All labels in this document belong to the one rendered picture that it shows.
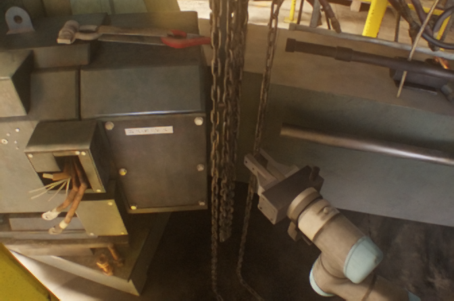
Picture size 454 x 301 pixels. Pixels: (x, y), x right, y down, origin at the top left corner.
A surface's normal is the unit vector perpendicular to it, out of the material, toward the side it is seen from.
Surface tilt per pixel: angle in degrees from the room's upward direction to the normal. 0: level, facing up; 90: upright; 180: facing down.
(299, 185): 0
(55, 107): 45
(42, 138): 0
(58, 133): 0
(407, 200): 90
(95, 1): 90
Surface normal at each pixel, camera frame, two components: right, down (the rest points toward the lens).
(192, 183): 0.11, 0.66
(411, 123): -0.22, 0.64
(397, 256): 0.04, -0.75
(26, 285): 0.97, 0.18
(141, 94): 0.11, -0.06
